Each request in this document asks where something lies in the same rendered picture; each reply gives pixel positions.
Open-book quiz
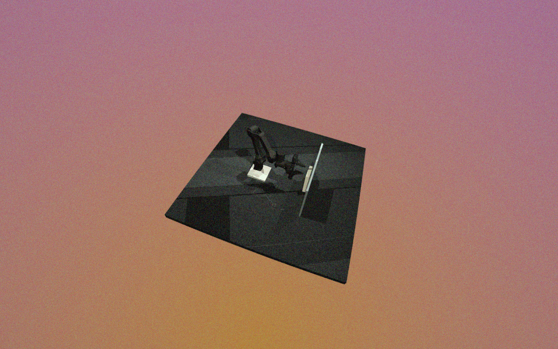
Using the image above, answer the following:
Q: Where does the beige picture frame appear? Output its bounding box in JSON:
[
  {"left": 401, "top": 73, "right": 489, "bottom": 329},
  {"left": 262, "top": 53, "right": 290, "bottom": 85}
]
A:
[{"left": 302, "top": 166, "right": 313, "bottom": 192}]

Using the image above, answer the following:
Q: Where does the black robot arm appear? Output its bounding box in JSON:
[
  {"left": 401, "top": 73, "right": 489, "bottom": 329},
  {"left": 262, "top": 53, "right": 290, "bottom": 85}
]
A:
[{"left": 247, "top": 125, "right": 292, "bottom": 174}]

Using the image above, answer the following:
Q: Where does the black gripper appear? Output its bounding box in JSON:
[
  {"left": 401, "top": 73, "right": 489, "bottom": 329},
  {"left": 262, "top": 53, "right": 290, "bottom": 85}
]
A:
[{"left": 283, "top": 154, "right": 306, "bottom": 180}]

